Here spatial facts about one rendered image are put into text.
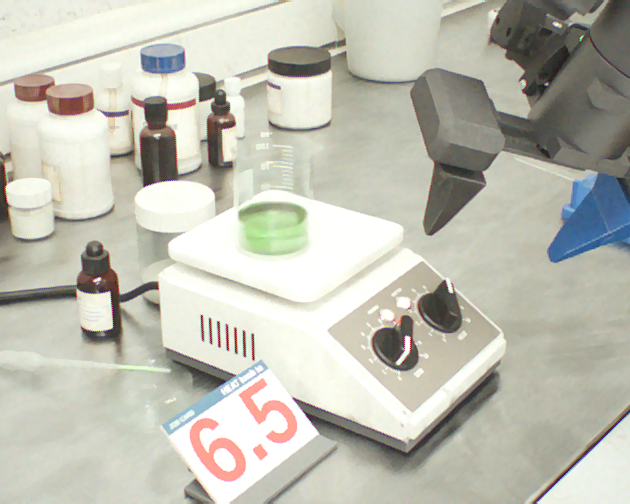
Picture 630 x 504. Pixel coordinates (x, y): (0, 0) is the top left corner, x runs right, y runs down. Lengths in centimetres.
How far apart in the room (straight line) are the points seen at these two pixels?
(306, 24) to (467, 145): 81
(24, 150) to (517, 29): 53
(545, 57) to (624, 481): 25
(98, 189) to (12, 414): 31
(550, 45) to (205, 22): 66
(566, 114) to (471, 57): 83
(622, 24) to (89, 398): 41
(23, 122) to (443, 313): 47
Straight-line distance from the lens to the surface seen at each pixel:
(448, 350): 76
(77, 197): 103
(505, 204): 106
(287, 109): 122
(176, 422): 69
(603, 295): 92
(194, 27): 129
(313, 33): 144
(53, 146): 102
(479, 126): 64
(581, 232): 75
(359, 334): 73
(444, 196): 68
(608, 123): 66
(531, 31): 70
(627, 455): 75
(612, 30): 64
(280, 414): 72
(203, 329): 77
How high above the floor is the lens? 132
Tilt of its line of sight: 26 degrees down
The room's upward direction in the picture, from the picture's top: straight up
